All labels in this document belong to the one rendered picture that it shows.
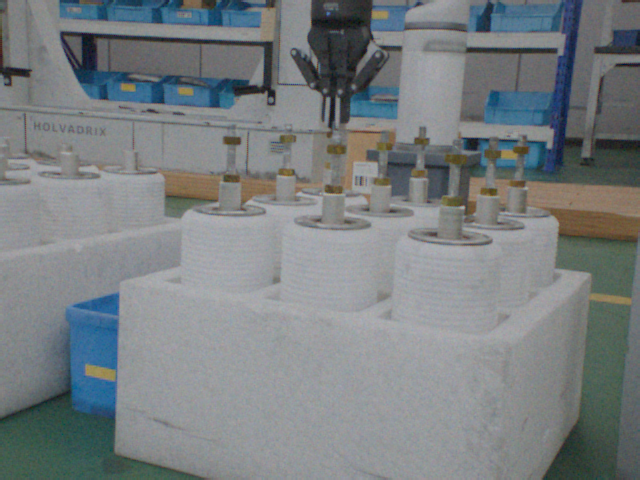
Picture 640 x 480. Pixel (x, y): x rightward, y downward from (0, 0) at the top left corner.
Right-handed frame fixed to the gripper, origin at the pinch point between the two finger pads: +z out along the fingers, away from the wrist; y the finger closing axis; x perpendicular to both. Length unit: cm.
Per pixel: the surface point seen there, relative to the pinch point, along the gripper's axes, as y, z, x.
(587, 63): -97, -42, 799
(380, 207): 11.9, 9.5, -13.3
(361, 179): -34, 18, 92
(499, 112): -85, 4, 429
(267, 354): 8.9, 21.7, -31.8
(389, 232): 14.2, 11.6, -16.3
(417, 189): 12.0, 8.4, -1.6
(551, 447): 31.1, 33.1, -9.9
